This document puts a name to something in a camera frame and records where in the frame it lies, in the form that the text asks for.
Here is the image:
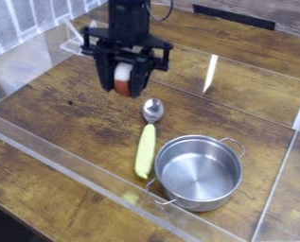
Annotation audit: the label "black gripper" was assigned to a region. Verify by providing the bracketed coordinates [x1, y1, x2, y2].
[81, 26, 173, 98]

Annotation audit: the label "white and brown toy mushroom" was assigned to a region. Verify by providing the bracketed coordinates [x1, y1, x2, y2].
[114, 62, 132, 96]

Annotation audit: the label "silver metal pot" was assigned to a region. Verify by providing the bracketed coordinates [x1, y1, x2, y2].
[147, 135, 246, 212]

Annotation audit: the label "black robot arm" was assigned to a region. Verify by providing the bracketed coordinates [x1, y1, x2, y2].
[81, 0, 173, 98]

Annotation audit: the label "clear acrylic triangle stand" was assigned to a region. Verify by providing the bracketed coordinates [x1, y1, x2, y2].
[60, 20, 94, 59]

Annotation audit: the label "black strip on table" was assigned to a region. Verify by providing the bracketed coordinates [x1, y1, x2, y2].
[193, 4, 276, 30]

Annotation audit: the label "yellow handled metal spoon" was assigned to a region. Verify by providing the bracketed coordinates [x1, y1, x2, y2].
[134, 98, 165, 179]

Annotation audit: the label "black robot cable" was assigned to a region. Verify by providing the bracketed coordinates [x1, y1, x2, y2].
[147, 0, 175, 24]

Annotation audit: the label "clear acrylic barrier wall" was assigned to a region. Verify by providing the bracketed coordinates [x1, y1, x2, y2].
[0, 117, 246, 242]

